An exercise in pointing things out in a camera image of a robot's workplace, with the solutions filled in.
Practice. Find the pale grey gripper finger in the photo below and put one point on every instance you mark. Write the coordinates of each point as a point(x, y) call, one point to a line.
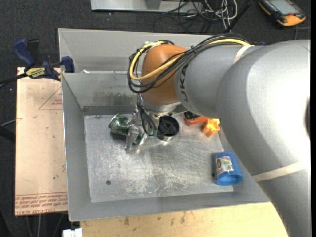
point(141, 139)
point(131, 138)

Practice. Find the grey metal bin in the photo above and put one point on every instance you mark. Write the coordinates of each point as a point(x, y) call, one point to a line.
point(148, 171)

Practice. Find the orange and black box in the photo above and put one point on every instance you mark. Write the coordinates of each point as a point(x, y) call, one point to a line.
point(195, 120)

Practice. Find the yellow-orange star-shaped toy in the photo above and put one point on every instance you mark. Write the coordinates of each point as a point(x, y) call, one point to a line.
point(210, 128)

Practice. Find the blue cup with label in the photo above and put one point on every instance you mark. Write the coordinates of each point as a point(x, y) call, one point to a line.
point(225, 168)

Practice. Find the brown cardboard board, red print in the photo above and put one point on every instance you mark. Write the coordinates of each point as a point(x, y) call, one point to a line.
point(39, 144)

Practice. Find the black cylinder on white bracket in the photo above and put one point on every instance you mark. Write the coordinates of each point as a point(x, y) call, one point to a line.
point(168, 127)

